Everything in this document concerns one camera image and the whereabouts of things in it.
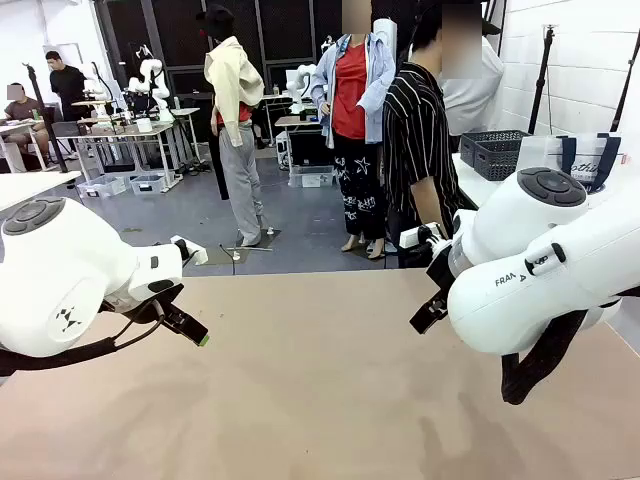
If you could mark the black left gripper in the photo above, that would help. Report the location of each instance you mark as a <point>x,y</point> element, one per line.
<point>150,302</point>

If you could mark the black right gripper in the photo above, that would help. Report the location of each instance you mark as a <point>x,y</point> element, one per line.
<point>440,272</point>

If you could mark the person's right forearm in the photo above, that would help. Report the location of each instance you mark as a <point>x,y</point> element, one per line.
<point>427,200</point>

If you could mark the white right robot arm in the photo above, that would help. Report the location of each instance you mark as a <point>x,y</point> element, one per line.
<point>525,280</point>

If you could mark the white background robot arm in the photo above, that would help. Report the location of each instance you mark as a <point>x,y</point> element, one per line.
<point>304,85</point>

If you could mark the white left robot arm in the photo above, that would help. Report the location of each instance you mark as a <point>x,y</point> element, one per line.
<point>60,260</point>

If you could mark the grey floor plate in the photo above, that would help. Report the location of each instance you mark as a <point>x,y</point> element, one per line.
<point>215,256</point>

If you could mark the clear storage box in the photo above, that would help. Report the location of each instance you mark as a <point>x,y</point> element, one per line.
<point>102,186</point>
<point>311,176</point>
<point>149,184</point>

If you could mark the person in striped shirt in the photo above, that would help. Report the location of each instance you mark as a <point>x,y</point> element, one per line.
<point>415,135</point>

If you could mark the dark plastic crate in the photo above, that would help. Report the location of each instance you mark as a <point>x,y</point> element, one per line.
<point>480,142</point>

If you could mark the black monitor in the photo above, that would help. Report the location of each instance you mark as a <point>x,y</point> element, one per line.
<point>311,147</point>

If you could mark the mannequin with blue shirt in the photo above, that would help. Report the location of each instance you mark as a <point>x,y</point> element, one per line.
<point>350,100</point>

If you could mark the mannequin with cream jacket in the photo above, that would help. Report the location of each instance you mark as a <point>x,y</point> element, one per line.
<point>235,100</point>

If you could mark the white background robot arms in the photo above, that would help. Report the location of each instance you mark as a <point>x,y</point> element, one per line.
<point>155,85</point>

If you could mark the man in black t-shirt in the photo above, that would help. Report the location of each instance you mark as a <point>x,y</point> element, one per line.
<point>67,85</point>

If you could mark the seated person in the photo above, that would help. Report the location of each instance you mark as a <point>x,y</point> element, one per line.
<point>22,110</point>

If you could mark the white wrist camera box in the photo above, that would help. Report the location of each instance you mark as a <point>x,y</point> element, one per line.
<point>192,251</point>
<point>417,235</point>

